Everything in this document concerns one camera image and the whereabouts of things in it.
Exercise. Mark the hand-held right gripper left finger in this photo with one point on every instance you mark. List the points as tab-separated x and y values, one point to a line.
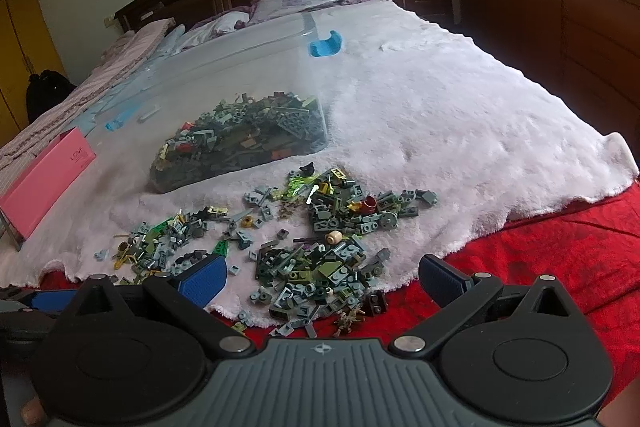
200	279

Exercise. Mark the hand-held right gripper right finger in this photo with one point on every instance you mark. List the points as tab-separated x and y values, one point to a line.
445	279

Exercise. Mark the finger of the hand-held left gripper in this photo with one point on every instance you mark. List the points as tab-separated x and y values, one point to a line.
47	300

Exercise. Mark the toy brick pile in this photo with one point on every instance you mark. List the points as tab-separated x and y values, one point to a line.
320	252

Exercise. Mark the dense heap of toy bricks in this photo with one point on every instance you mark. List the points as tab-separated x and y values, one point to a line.
240	142

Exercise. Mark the clear plastic container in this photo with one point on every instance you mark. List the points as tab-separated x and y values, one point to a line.
240	72

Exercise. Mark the person's left hand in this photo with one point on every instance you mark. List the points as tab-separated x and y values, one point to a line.
31	412

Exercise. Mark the red bedsheet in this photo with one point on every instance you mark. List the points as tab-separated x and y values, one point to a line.
550	247

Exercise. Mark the pink cardboard box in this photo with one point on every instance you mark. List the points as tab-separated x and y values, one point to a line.
45	182

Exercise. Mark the white fluffy blanket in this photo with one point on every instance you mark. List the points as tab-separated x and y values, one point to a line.
425	107

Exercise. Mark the small white oval gadget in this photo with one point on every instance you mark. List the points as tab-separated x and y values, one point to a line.
150	113

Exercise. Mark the black backpack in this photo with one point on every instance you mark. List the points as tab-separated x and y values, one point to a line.
47	94

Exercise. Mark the light blue blanket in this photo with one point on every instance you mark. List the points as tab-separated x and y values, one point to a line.
145	67

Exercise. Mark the pink striped blanket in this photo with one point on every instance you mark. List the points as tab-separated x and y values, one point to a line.
90	82

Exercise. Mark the small white pillow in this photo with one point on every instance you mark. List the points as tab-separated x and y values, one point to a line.
222	23

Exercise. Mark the yellow wardrobe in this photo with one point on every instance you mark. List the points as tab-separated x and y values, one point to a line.
20	17

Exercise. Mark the wooden dresser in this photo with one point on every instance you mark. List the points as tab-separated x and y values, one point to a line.
550	7

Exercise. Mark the white wall socket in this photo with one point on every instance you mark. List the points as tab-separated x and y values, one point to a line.
108	21

